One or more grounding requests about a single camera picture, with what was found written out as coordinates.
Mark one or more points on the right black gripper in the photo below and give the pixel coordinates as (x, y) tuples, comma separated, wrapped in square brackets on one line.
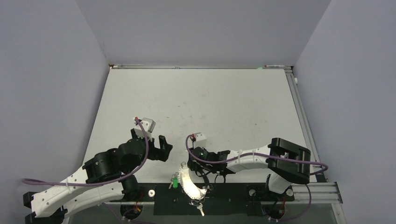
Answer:
[(192, 164)]

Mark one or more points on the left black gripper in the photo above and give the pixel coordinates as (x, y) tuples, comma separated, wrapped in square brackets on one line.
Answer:
[(161, 153)]

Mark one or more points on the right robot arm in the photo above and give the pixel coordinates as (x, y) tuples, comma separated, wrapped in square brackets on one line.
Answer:
[(287, 162)]

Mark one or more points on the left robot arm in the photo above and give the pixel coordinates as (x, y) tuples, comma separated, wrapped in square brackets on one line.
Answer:
[(108, 176)]

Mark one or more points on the keys with black tags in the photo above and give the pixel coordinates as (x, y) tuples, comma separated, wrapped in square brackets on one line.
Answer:
[(170, 185)]

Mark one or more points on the green key tag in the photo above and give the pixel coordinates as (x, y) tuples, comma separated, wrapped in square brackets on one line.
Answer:
[(175, 182)]

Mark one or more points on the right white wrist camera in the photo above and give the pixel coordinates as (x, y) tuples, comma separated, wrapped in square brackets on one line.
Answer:
[(198, 140)]

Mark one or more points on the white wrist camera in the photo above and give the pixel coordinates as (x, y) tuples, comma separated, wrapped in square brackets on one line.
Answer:
[(143, 127), (198, 140)]

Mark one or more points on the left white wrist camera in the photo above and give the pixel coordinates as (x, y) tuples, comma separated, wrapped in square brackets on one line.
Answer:
[(143, 127)]

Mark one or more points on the aluminium rail frame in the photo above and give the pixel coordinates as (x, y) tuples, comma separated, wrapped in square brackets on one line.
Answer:
[(322, 190)]

